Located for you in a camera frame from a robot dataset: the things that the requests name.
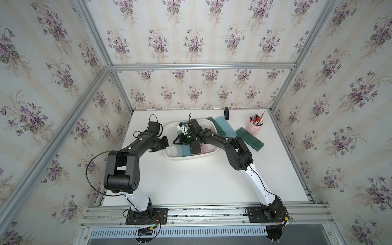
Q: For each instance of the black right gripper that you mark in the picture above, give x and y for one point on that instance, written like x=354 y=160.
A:
x=179 y=140

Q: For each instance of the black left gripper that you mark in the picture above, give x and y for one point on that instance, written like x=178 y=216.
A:
x=164 y=145

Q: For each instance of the clear frosted pencil case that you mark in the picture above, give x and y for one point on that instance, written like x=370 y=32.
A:
x=174 y=151
x=211 y=147

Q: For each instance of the white plastic storage box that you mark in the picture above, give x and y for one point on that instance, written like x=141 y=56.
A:
x=170 y=131

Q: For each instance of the pink pencil case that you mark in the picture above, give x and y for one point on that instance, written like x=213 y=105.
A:
x=204 y=149

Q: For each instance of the dark green pencil case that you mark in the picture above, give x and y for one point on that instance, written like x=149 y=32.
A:
x=250 y=139
x=219 y=130

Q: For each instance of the teal pencil case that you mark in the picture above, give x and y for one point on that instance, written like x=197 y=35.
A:
x=184 y=148

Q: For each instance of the black pencil case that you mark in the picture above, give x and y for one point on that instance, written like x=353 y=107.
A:
x=195 y=148

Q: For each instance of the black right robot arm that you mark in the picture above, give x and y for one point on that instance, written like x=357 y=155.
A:
x=241 y=159

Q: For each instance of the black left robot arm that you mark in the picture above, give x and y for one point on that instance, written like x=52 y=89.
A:
x=122 y=173

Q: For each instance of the light blue pencil case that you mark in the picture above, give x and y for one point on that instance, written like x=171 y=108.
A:
x=226 y=127

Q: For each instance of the small black device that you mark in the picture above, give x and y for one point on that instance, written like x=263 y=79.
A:
x=226 y=113

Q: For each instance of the pink pen cup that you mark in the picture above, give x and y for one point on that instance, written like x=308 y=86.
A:
x=255 y=123

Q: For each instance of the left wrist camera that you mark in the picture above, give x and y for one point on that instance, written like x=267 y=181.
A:
x=154 y=127

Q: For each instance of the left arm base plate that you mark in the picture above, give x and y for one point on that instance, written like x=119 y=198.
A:
x=153 y=217

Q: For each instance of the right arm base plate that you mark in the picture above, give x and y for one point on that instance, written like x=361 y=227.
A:
x=263 y=214

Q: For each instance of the aluminium rail frame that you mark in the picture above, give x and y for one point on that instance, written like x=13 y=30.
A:
x=197 y=221

